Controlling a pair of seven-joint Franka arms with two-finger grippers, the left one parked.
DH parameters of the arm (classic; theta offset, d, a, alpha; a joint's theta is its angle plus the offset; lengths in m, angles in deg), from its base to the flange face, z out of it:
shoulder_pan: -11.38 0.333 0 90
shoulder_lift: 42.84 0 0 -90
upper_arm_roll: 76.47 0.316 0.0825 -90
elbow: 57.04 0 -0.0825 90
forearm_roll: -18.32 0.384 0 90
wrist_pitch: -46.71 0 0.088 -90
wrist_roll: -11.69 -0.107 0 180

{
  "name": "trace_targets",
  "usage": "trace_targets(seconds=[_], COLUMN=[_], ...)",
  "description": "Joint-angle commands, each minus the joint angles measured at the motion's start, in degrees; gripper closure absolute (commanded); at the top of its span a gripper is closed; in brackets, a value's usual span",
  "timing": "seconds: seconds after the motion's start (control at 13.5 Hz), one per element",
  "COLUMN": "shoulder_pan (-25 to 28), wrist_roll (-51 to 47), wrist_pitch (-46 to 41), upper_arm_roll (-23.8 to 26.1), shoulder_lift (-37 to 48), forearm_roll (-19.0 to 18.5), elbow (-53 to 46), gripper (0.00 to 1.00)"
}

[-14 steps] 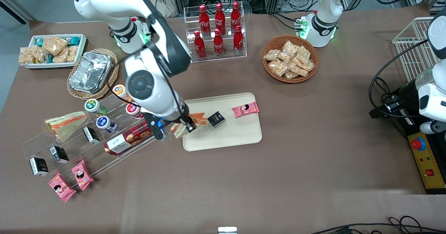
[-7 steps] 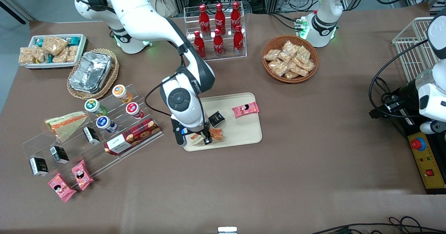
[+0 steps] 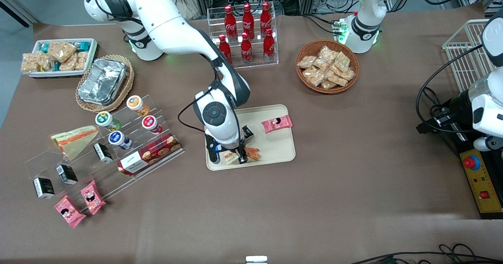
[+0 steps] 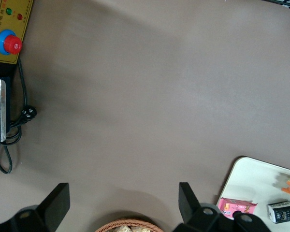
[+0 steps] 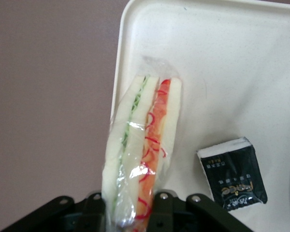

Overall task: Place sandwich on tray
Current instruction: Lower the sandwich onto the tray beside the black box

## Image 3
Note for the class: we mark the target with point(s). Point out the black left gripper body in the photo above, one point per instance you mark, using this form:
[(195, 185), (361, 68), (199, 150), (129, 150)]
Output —
[(456, 106)]

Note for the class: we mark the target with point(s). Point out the pink snack pack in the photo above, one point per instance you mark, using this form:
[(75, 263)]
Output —
[(69, 212), (277, 123), (92, 198)]

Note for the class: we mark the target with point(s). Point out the round brown wicker basket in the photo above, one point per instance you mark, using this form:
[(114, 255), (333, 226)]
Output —
[(304, 46)]

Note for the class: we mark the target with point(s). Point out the triangle sandwich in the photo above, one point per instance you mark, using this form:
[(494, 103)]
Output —
[(231, 158), (74, 140)]

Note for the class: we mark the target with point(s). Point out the white rectangular snack bin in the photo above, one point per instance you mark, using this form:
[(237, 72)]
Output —
[(91, 48)]

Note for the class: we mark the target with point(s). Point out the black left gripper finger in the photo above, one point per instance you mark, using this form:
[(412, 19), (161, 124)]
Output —
[(442, 118), (430, 128)]

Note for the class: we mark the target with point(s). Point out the clear acrylic stepped display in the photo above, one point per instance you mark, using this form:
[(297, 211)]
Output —
[(129, 185)]

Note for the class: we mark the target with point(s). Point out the blue lid cup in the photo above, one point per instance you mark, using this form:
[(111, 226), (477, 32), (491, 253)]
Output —
[(118, 139)]

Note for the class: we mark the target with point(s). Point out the orange lid cup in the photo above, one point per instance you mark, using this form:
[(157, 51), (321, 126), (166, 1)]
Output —
[(137, 105)]

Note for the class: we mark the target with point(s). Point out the clear bag of rice crackers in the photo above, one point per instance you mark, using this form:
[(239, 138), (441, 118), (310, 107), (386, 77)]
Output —
[(81, 60), (68, 63), (62, 50), (35, 61)]

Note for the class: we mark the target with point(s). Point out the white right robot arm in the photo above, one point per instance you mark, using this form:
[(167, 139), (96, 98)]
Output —
[(173, 28)]

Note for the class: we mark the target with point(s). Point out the crumpled beige cloth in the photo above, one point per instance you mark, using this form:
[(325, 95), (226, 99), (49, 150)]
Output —
[(188, 8)]

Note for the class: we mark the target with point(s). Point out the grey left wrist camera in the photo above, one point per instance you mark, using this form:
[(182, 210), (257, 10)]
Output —
[(489, 143)]

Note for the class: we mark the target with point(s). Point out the red plaid cookie box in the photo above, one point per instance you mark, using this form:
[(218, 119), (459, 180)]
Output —
[(151, 154)]

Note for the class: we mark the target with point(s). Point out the oval wicker basket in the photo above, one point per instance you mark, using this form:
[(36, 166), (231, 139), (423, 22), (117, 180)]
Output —
[(127, 83)]

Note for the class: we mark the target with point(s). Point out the clear acrylic bottle rack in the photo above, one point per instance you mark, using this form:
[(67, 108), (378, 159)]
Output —
[(257, 65)]

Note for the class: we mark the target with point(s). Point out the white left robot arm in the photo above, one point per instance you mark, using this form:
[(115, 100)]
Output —
[(367, 20)]

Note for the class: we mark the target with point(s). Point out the small black carton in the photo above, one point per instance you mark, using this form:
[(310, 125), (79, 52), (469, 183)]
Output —
[(67, 175), (44, 188), (103, 153)]

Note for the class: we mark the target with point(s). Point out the black box with gold print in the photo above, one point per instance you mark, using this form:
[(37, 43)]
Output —
[(248, 132)]

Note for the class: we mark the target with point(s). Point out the silver metal bracket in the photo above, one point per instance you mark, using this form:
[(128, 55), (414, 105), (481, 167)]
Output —
[(256, 259)]

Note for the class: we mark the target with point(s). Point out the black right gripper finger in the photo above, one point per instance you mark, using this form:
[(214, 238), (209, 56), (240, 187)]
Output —
[(242, 156), (214, 156)]

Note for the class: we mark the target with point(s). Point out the green lid cup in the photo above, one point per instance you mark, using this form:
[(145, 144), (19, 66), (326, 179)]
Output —
[(105, 119)]

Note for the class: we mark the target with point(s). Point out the yellow emergency stop box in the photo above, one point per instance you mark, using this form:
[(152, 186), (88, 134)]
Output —
[(481, 181)]

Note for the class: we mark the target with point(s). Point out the red cola bottle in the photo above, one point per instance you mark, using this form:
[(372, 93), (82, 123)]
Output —
[(248, 20), (265, 18), (246, 50), (230, 22), (269, 46), (226, 52)]

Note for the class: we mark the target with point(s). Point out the beige plastic tray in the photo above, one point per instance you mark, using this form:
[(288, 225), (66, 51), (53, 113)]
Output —
[(275, 146)]

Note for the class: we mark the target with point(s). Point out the red lid cup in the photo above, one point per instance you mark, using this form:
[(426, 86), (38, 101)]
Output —
[(151, 123)]

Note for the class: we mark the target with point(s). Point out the stacked foil containers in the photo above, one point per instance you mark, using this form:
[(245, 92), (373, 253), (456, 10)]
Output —
[(102, 81)]

